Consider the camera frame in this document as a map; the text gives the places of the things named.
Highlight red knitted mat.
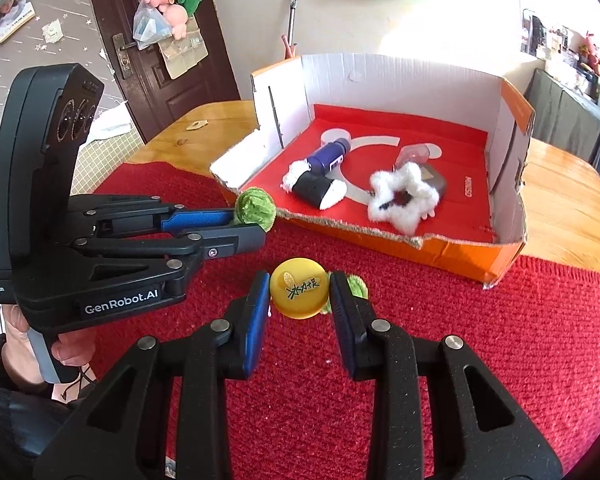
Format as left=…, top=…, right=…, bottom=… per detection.
left=87, top=162, right=600, bottom=480

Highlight brown paper sheets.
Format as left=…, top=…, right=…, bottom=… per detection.
left=157, top=17, right=208, bottom=80

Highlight metal door handle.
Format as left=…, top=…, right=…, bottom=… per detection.
left=112, top=32, right=136, bottom=80

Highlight dark brown door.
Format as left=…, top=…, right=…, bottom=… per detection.
left=82, top=0, right=242, bottom=146

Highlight picture card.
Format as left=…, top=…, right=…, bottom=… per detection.
left=0, top=0, right=37, bottom=43

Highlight small pink bottle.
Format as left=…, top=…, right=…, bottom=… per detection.
left=394, top=143, right=431, bottom=167

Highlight black roll with white tissue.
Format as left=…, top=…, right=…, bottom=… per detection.
left=280, top=159, right=348, bottom=209

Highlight blue-grey tablecloth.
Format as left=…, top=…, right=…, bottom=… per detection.
left=524, top=67, right=600, bottom=173

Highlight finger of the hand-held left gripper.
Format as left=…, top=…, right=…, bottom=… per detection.
left=67, top=194, right=241, bottom=240
left=72, top=224, right=267, bottom=303

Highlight person's left forearm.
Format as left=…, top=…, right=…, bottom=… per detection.
left=0, top=332, right=101, bottom=480

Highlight orange and white cardboard box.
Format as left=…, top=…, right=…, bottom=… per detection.
left=209, top=52, right=536, bottom=288

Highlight person's left hand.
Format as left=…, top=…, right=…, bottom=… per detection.
left=1, top=304, right=98, bottom=393

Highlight grey pole with orange tip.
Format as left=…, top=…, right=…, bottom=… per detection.
left=287, top=0, right=301, bottom=48

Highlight red liner with white print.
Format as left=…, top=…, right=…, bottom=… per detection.
left=240, top=104, right=497, bottom=247

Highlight white fluffy star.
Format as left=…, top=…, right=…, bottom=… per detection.
left=367, top=161, right=441, bottom=236

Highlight grey case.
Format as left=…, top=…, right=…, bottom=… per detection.
left=420, top=162, right=448, bottom=196

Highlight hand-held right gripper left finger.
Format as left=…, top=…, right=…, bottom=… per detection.
left=32, top=270, right=272, bottom=480

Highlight row of cosmetic bottles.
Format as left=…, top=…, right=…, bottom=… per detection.
left=522, top=7, right=600, bottom=121

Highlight green yarn ball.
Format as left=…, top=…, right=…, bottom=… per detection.
left=232, top=186, right=277, bottom=233
left=325, top=271, right=370, bottom=316

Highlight clear plastic bag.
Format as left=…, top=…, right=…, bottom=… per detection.
left=132, top=2, right=173, bottom=51

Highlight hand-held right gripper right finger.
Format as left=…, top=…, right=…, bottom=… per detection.
left=329, top=271, right=563, bottom=480

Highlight purple bottle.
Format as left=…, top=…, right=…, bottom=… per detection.
left=306, top=139, right=352, bottom=173

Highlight pink plush toy on dresser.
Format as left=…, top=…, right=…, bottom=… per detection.
left=580, top=30, right=600, bottom=77

